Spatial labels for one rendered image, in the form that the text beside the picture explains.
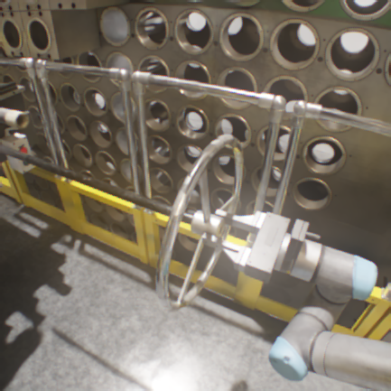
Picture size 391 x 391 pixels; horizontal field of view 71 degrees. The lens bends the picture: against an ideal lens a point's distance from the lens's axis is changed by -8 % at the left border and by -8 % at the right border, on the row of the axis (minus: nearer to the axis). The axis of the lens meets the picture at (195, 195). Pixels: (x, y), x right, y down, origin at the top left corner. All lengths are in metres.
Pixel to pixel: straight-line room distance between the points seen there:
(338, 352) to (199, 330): 0.98
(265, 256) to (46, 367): 1.16
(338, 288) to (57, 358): 1.22
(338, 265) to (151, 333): 1.04
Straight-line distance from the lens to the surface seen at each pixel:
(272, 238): 0.59
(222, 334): 1.45
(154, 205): 0.67
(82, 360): 1.46
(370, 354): 0.52
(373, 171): 1.86
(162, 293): 0.52
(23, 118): 1.29
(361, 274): 0.59
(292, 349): 0.57
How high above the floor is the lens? 1.30
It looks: 38 degrees down
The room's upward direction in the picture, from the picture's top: 1 degrees clockwise
